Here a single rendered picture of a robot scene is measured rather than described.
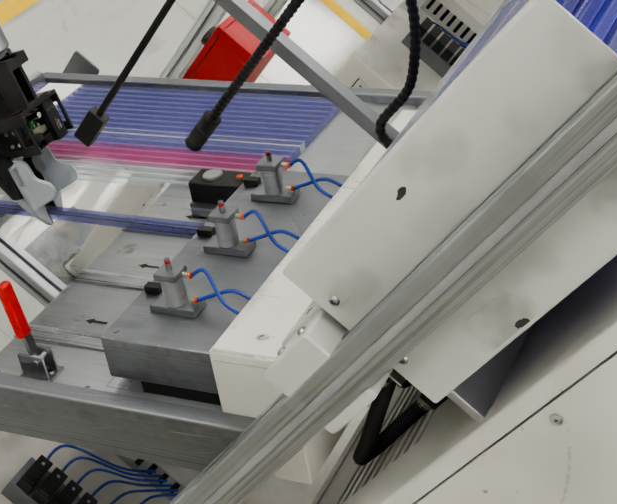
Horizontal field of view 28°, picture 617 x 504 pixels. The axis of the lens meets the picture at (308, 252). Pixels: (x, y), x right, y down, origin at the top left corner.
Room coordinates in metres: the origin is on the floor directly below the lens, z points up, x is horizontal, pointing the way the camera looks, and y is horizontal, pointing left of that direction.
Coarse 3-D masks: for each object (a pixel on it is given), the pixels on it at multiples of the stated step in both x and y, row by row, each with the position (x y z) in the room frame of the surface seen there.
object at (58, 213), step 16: (0, 208) 1.03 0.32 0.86; (16, 208) 1.03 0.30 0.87; (48, 208) 1.03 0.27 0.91; (64, 208) 1.04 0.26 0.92; (96, 224) 1.03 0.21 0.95; (112, 224) 1.03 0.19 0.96; (128, 224) 1.03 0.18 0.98; (144, 224) 1.03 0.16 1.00; (160, 224) 1.03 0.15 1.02; (176, 224) 1.04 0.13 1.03; (192, 224) 1.04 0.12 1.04
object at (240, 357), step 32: (320, 224) 0.97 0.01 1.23; (288, 256) 0.91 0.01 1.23; (288, 288) 0.86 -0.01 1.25; (256, 320) 0.80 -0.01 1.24; (288, 320) 0.81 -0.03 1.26; (224, 352) 0.75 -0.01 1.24; (256, 352) 0.76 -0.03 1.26; (224, 384) 0.75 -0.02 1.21; (256, 384) 0.75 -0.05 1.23; (256, 416) 0.75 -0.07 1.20; (320, 448) 0.78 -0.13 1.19
